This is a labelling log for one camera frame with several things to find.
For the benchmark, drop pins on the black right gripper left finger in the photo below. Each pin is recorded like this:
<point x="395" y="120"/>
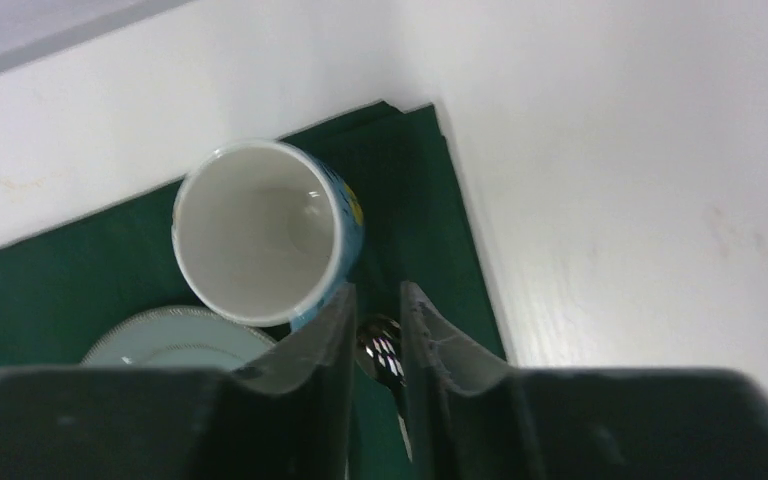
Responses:
<point x="285" y="415"/>

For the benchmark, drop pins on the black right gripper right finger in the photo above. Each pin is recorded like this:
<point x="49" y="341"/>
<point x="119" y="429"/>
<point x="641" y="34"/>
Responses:
<point x="472" y="415"/>

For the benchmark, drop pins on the black spoon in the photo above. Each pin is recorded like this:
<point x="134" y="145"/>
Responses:
<point x="378" y="353"/>

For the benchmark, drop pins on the teal ceramic dinner plate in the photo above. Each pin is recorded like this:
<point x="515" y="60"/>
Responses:
<point x="179" y="336"/>

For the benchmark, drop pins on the blue ceramic mug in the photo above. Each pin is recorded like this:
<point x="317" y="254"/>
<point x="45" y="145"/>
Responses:
<point x="264" y="233"/>

